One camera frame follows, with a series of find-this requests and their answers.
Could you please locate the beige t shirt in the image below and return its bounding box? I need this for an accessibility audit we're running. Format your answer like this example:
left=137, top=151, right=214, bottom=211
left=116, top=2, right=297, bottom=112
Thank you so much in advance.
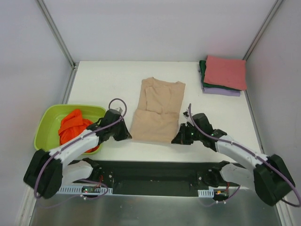
left=130, top=77, right=186, bottom=143

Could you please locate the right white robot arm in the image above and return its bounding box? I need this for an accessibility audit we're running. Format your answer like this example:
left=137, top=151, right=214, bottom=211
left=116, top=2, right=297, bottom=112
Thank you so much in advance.
left=172, top=112, right=301, bottom=206

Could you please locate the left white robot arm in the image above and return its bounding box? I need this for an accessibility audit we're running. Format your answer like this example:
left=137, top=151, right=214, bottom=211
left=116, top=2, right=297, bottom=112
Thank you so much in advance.
left=23, top=108, right=132, bottom=199

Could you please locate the orange t shirt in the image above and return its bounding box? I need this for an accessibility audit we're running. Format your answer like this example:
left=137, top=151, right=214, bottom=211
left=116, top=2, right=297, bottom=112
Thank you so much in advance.
left=58, top=109, right=93, bottom=145

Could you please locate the folded lavender t shirt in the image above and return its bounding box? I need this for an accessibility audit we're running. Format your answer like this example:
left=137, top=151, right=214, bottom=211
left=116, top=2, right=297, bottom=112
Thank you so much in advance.
left=202, top=87, right=241, bottom=97

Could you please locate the folded dark green t shirt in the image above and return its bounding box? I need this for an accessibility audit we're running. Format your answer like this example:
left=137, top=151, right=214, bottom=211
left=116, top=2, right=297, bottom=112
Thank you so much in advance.
left=199, top=60, right=239, bottom=91

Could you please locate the green plastic basin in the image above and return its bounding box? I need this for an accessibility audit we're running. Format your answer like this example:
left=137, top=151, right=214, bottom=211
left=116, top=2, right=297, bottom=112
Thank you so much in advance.
left=34, top=105, right=106, bottom=151

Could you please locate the folded red t shirt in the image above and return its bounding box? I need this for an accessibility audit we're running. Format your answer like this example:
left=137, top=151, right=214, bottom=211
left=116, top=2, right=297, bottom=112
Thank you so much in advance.
left=204, top=55, right=247, bottom=91

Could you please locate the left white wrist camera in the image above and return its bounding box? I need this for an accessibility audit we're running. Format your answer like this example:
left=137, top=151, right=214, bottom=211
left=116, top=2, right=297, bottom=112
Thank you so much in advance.
left=115, top=107, right=123, bottom=114

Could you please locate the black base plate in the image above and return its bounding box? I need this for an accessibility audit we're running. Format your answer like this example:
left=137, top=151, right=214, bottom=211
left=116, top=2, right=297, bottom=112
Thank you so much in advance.
left=85, top=161, right=218, bottom=197

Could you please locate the right white cable duct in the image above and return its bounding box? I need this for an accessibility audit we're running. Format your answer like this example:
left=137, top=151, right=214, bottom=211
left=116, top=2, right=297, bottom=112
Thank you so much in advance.
left=198, top=189, right=214, bottom=198

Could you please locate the white cable duct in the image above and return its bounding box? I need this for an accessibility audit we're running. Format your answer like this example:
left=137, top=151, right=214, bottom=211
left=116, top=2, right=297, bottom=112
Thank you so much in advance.
left=57, top=186, right=113, bottom=196
left=198, top=189, right=214, bottom=198

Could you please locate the left white cable duct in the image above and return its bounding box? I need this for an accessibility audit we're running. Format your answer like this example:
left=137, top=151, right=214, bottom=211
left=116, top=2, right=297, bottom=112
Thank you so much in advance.
left=57, top=186, right=113, bottom=196

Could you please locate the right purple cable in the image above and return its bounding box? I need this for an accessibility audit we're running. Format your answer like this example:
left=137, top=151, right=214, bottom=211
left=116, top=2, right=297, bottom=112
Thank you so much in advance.
left=188, top=103, right=301, bottom=208

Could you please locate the left aluminium frame post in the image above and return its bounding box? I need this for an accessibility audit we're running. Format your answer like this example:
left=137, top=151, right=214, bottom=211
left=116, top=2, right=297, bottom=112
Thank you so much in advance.
left=36, top=0, right=79, bottom=69

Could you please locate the aluminium frame post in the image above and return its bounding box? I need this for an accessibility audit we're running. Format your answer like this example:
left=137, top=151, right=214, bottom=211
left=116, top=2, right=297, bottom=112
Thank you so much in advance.
left=36, top=0, right=79, bottom=69
left=242, top=0, right=285, bottom=61

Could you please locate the right aluminium frame post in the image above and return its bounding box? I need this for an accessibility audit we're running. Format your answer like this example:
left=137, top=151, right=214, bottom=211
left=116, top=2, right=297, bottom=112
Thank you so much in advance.
left=242, top=0, right=285, bottom=61

